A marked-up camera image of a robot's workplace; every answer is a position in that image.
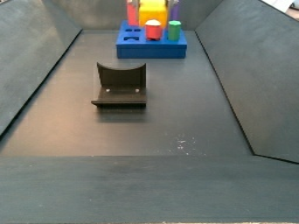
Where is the green cylinder block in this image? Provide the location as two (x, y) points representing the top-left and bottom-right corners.
(168, 20), (181, 41)

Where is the black curved fixture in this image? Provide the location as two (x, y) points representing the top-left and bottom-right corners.
(90, 64), (146, 107)

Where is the blue shape sorter base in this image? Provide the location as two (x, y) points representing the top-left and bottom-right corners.
(116, 20), (186, 59)

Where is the red rounded wedge block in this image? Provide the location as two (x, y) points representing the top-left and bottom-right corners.
(144, 19), (162, 40)

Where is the tall red rectangular block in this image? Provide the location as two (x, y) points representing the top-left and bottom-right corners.
(125, 0), (138, 25)

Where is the yellow arch block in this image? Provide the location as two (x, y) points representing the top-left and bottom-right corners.
(138, 0), (168, 28)

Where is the purple star prism block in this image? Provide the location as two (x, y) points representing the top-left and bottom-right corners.
(168, 0), (180, 21)

